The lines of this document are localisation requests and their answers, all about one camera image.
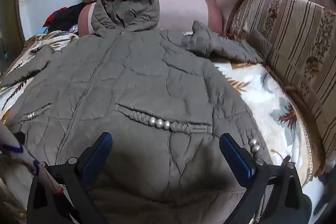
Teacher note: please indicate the leaf print blanket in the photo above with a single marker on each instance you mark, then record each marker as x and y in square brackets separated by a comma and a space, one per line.
[262, 98]

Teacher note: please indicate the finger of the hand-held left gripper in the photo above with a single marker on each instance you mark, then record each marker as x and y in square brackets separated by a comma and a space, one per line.
[19, 138]

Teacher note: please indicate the pile of dark clothes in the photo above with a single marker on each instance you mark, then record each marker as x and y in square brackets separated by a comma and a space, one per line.
[65, 15]

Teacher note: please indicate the brown wooden frame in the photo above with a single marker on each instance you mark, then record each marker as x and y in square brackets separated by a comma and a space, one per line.
[9, 16]

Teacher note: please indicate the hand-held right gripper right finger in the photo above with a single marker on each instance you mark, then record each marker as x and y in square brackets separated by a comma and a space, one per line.
[236, 157]

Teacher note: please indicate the pink quilted cushion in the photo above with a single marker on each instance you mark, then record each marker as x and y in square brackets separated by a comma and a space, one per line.
[181, 11]

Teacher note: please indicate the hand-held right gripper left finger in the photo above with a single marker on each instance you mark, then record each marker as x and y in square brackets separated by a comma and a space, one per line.
[98, 153]

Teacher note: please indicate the olive quilted hooded jacket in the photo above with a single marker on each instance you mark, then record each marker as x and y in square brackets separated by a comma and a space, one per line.
[144, 82]

